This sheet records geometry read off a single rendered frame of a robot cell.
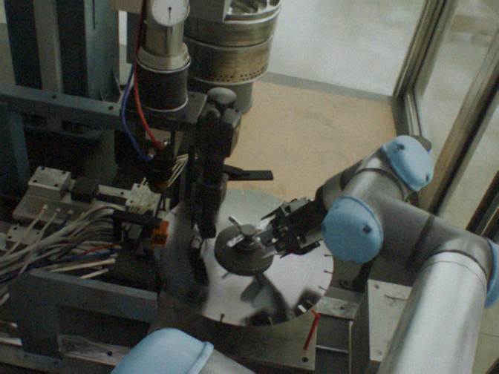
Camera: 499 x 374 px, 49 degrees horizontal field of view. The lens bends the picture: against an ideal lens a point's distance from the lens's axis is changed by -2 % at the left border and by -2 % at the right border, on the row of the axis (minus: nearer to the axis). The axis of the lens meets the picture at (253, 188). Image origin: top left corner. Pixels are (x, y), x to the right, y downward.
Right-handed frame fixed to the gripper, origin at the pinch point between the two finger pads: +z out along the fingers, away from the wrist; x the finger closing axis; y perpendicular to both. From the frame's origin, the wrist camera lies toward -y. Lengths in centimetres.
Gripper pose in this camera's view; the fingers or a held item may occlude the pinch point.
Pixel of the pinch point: (267, 244)
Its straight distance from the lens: 99.3
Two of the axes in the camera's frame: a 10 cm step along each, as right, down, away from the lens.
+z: -5.8, 4.1, 7.0
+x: 4.4, 8.9, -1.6
